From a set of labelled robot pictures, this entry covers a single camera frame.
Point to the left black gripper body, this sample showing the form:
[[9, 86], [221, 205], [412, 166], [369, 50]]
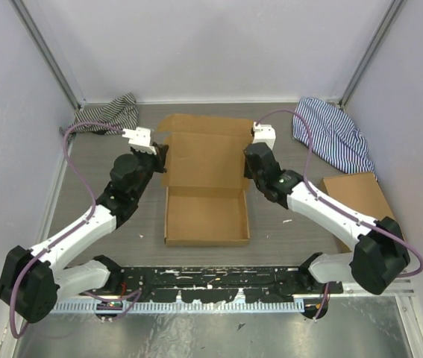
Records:
[[148, 162]]

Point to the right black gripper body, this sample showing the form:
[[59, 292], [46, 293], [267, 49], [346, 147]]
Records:
[[259, 181]]

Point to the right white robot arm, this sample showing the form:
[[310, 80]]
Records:
[[377, 254]]

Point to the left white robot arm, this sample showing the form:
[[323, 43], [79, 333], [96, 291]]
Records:
[[33, 280]]

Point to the folded brown cardboard box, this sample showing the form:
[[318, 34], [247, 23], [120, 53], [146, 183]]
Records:
[[361, 192]]

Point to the grey striped cloth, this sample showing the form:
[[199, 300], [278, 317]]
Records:
[[121, 112]]

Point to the blue striped cloth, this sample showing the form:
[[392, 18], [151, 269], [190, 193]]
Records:
[[336, 139]]

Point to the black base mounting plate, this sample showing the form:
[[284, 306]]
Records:
[[213, 284]]

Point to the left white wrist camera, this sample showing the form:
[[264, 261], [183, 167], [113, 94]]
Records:
[[141, 139]]

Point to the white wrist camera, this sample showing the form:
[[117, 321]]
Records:
[[141, 139], [263, 134]]

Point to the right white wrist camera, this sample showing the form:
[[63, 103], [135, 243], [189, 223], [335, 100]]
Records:
[[263, 134]]

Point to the white slotted cable duct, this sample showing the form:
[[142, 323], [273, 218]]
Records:
[[90, 305]]

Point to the left aluminium corner post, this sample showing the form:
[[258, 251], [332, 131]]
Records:
[[44, 49]]

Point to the aluminium corner post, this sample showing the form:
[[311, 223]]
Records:
[[44, 49], [383, 29]]

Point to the right aluminium corner post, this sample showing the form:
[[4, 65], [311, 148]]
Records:
[[383, 29]]

